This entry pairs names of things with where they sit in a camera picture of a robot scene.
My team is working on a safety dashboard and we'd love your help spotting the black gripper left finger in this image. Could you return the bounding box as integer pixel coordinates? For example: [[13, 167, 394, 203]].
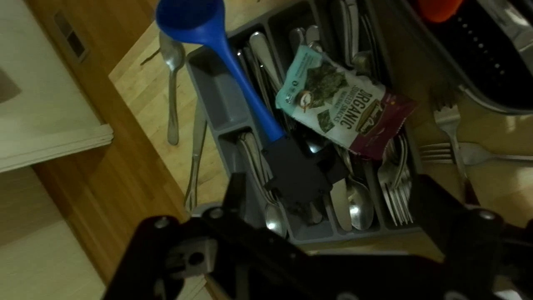
[[101, 172, 313, 300]]

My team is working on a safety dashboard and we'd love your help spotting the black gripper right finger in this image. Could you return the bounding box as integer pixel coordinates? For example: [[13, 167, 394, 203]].
[[409, 175, 533, 300]]

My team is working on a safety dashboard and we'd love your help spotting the blue serving spoon black handle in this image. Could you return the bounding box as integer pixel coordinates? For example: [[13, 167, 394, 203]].
[[155, 0, 333, 222]]

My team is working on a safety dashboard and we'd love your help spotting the grey cutlery tray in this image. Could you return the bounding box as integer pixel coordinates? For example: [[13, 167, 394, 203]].
[[185, 0, 429, 247]]

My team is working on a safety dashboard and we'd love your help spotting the large silver spoon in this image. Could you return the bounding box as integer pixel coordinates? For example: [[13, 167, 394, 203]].
[[158, 30, 186, 148]]

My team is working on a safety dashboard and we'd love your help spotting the silver fork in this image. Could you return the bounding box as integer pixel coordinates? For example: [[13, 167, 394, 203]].
[[431, 102, 479, 208], [418, 140, 533, 168], [376, 137, 416, 228]]

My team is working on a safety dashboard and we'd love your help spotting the grey dish drying rack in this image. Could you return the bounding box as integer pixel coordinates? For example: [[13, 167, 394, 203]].
[[376, 0, 533, 117]]

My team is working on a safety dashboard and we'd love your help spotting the teal seaweed snack packet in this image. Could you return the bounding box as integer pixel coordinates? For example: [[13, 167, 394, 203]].
[[273, 43, 419, 162]]

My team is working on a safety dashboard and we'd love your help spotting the floor vent grille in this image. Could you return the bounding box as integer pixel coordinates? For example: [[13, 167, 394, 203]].
[[53, 10, 90, 62]]

